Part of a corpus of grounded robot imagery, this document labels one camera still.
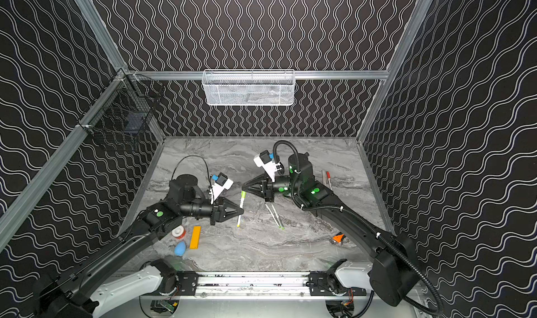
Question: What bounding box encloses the white pen green tip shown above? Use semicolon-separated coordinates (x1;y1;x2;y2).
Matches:
265;203;281;229

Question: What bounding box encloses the blue egg-shaped sponge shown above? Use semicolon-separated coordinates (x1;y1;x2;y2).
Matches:
174;241;187;256

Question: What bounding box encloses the orange handled metal tool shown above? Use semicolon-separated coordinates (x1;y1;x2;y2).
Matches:
331;233;345;244

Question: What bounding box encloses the yellow rectangular block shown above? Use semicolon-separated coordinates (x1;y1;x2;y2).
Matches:
190;226;201;249

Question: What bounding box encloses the white pen red cap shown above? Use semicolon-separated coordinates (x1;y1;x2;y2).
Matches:
326;171;333;190

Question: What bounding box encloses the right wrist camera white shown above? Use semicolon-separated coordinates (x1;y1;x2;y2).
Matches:
254;150;282;182

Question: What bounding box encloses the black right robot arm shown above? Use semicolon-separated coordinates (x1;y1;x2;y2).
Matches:
242;140;444;317

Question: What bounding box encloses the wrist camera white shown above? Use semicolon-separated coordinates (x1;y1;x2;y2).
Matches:
254;150;282;182
209;173;234;204

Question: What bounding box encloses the white wire mesh basket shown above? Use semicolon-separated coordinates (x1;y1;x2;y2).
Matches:
201;69;296;106

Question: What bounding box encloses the white pen yellow tip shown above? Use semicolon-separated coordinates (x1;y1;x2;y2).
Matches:
236;191;246;228

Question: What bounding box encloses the red white tape roll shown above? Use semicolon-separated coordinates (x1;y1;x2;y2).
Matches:
171;226;186;241

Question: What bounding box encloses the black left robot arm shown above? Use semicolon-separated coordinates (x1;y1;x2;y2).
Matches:
32;174;243;317

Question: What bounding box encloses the black wire mesh basket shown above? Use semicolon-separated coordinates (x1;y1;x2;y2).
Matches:
82;69;164;154

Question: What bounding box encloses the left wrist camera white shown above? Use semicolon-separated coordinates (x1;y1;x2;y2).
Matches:
209;173;234;204

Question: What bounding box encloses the white pen green end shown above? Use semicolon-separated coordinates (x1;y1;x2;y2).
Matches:
271;203;285;230

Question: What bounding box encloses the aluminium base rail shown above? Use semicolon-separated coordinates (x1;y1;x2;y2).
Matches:
83;270;425;298

